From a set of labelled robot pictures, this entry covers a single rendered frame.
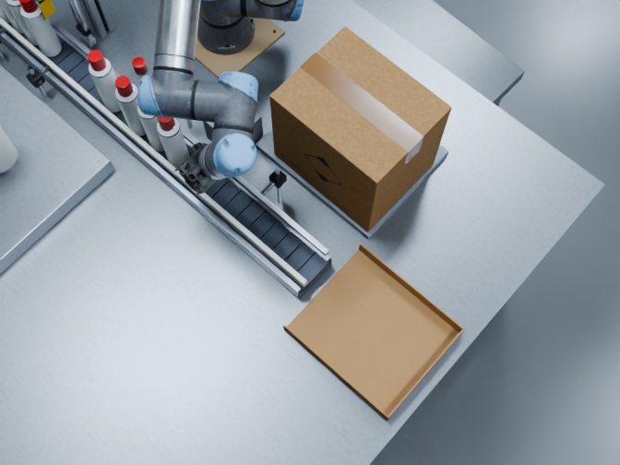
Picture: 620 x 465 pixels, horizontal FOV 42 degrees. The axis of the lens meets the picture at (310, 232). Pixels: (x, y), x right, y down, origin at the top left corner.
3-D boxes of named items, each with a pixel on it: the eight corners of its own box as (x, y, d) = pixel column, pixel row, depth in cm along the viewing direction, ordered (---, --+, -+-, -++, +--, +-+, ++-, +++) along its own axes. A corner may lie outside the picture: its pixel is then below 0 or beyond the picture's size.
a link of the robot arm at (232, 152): (262, 132, 147) (256, 178, 147) (244, 139, 158) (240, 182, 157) (221, 125, 144) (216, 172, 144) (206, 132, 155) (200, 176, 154)
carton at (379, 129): (273, 154, 193) (268, 95, 168) (339, 90, 199) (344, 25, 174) (367, 233, 185) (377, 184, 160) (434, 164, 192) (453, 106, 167)
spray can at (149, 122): (145, 143, 190) (127, 98, 171) (160, 129, 192) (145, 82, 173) (160, 156, 189) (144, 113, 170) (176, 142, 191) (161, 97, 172)
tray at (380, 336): (283, 329, 179) (282, 325, 175) (359, 248, 186) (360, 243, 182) (387, 421, 172) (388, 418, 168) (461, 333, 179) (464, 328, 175)
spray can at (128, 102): (125, 128, 192) (104, 82, 173) (140, 114, 193) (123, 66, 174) (140, 141, 191) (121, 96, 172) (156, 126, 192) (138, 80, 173)
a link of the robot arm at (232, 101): (197, 65, 148) (191, 125, 148) (257, 72, 148) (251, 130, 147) (205, 77, 156) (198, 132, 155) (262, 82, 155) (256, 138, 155)
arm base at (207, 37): (184, 34, 207) (178, 10, 198) (222, -4, 211) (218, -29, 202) (229, 65, 204) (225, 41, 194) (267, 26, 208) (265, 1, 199)
